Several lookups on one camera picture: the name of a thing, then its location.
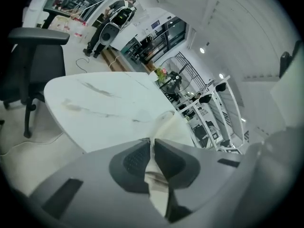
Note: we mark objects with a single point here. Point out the pink flower pot plant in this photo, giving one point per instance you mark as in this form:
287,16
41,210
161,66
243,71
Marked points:
161,72

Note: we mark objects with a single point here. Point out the dark clothes rack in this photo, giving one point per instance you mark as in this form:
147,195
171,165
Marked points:
148,49

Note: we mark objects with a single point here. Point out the black mesh office chair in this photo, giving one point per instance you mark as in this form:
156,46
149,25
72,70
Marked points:
35,63

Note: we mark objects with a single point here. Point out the cluster of clear water jugs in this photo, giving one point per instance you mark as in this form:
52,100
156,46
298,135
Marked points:
78,28

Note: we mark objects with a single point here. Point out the black hanging pouch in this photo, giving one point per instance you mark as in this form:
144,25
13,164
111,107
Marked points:
205,99
222,87

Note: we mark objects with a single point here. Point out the black standing fan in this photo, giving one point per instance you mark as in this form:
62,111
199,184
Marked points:
177,76

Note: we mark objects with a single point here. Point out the beige towel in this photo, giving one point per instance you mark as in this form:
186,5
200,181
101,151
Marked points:
166,125

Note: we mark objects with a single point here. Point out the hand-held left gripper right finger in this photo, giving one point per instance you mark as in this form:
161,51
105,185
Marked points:
175,167

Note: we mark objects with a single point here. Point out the wooden step platform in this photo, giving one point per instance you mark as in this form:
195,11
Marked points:
116,60

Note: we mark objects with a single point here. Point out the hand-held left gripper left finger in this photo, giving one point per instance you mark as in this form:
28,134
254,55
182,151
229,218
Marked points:
130,167

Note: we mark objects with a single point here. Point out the white shelving rack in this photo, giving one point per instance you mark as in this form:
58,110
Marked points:
223,117

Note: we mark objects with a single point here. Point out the small green plant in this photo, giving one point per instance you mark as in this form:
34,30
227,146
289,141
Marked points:
188,118

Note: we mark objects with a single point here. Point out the round ceiling light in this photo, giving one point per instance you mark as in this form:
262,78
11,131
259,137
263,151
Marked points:
202,50
221,75

